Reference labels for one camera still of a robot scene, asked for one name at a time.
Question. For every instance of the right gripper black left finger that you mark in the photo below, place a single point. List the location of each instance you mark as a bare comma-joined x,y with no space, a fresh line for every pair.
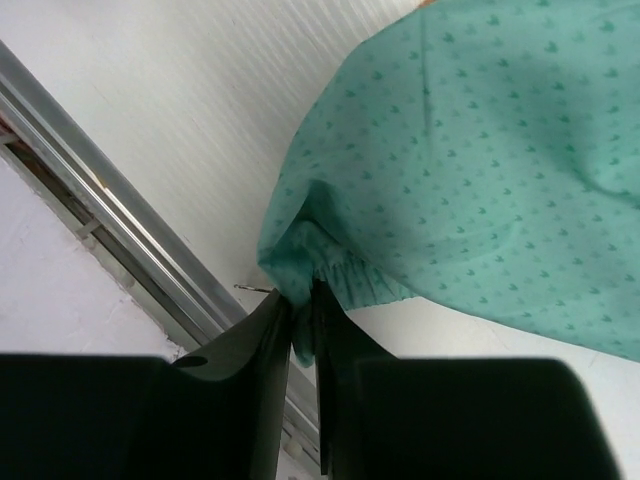
215,413

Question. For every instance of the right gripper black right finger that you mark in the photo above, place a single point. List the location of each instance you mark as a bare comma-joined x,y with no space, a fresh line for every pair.
382,417

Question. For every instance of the aluminium table front rail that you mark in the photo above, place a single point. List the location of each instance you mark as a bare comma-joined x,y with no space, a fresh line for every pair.
135,234

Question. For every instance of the orange and teal jacket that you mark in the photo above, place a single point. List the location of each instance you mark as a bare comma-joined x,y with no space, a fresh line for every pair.
483,155

